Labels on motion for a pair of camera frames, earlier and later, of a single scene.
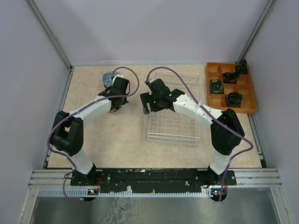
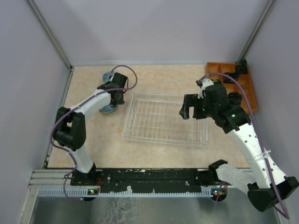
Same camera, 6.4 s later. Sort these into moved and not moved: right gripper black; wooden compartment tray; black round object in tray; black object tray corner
Moved: right gripper black
Not moved: black object tray corner; black round object in tray; wooden compartment tray
